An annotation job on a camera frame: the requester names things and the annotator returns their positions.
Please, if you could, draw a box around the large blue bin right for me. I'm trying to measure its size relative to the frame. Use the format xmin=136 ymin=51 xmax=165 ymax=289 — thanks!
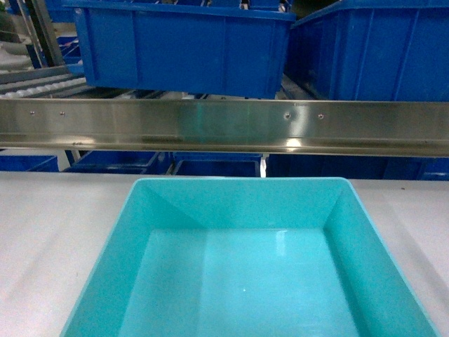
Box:
xmin=284 ymin=1 xmax=448 ymax=102

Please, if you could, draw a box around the large blue bin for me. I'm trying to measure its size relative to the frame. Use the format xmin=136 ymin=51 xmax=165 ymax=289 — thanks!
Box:
xmin=64 ymin=1 xmax=295 ymax=99
xmin=284 ymin=1 xmax=448 ymax=102

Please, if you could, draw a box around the turquoise plastic bin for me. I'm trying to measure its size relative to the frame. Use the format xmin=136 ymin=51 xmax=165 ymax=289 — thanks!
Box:
xmin=62 ymin=178 xmax=438 ymax=336

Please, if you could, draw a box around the stainless steel shelf rail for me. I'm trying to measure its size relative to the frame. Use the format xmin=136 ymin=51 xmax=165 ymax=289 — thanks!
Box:
xmin=1 ymin=99 xmax=448 ymax=157

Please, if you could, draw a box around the large blue bin centre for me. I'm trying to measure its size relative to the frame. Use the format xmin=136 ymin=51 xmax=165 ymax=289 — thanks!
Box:
xmin=64 ymin=1 xmax=295 ymax=99

